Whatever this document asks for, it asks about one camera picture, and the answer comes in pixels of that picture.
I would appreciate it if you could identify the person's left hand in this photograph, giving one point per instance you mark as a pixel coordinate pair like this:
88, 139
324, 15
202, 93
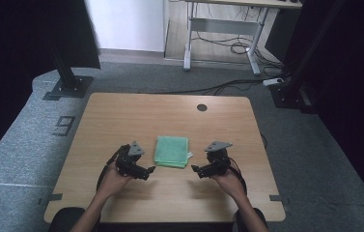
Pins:
113, 180

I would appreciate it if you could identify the black curtain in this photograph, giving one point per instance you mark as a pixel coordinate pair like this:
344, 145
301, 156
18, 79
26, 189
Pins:
356, 96
15, 64

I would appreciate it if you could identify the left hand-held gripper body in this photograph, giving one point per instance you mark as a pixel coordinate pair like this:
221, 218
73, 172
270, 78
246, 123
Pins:
128, 161

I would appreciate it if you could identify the black round table grommet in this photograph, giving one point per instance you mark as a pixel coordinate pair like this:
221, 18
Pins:
202, 107

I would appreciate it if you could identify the white desk frame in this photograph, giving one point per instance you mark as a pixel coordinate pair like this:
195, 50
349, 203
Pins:
223, 27

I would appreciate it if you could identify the person's right hand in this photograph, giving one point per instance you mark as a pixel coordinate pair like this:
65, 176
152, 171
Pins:
231, 183

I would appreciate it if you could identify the black metal stand with base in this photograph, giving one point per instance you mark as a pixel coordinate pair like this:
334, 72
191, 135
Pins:
68, 83
294, 87

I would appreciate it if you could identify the white power strip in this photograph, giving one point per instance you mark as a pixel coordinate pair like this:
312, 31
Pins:
273, 81

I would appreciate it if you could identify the black chair armrest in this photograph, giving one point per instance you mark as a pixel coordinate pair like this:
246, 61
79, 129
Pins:
240, 222
62, 220

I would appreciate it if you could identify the green cloth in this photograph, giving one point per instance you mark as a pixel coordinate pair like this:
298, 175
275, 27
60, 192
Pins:
172, 151

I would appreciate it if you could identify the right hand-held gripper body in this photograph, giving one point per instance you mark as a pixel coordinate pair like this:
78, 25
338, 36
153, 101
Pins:
218, 159

